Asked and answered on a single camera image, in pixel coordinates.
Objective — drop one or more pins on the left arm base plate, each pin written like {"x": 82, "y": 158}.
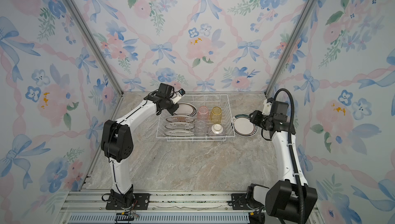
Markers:
{"x": 139, "y": 201}

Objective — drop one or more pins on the white wire dish rack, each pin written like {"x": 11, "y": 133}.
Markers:
{"x": 210, "y": 101}

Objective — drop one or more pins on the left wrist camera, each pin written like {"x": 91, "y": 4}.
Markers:
{"x": 178, "y": 96}

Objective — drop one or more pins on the yellow glass cup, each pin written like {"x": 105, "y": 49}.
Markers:
{"x": 216, "y": 115}

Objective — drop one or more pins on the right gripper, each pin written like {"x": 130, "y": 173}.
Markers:
{"x": 255, "y": 117}

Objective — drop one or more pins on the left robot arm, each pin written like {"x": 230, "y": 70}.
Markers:
{"x": 117, "y": 143}

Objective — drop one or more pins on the pink glass cup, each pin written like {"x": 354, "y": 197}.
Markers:
{"x": 203, "y": 113}

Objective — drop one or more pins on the grey patterned plate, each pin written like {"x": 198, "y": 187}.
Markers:
{"x": 179, "y": 133}
{"x": 179, "y": 126}

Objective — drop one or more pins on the green rimmed plate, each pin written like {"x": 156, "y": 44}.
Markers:
{"x": 186, "y": 109}
{"x": 243, "y": 127}

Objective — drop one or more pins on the white ceramic bowl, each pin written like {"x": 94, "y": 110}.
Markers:
{"x": 216, "y": 131}

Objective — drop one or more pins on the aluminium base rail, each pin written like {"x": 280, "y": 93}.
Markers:
{"x": 161, "y": 207}

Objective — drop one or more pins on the orange patterned plate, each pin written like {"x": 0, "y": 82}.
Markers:
{"x": 180, "y": 119}

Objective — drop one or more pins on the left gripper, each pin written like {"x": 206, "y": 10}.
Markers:
{"x": 172, "y": 111}

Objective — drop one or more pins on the clear glass cup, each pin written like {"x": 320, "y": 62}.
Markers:
{"x": 200, "y": 128}

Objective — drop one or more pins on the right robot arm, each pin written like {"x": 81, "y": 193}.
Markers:
{"x": 290, "y": 199}

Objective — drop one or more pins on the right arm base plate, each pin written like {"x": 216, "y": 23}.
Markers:
{"x": 242, "y": 202}

